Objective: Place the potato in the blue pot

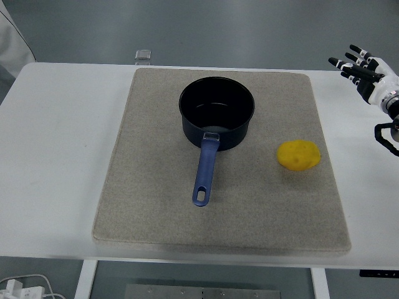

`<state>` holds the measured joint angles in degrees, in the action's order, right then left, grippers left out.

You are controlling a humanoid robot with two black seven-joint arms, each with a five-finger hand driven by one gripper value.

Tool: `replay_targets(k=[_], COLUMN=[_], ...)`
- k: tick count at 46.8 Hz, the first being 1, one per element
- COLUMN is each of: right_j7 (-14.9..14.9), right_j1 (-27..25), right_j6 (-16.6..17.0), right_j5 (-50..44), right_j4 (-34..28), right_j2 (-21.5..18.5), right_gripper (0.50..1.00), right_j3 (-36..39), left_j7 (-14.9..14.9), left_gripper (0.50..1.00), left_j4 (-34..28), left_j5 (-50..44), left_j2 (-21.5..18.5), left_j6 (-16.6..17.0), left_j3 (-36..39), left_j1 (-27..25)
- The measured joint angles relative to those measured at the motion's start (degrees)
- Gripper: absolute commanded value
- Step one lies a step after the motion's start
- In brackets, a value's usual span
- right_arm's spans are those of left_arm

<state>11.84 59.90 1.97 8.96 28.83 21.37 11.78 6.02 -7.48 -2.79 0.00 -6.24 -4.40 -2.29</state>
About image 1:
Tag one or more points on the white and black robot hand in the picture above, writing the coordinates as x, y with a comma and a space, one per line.
378, 81

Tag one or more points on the grey beige table mat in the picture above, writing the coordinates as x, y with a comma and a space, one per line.
222, 162

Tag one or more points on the black table control panel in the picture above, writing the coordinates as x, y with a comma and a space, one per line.
378, 273

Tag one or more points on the white table leg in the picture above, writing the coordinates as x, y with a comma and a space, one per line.
319, 282
85, 278

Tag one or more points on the grey metal plate with screws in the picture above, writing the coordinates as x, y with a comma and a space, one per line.
202, 291

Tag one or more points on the white power strip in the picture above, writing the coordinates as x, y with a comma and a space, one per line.
22, 290

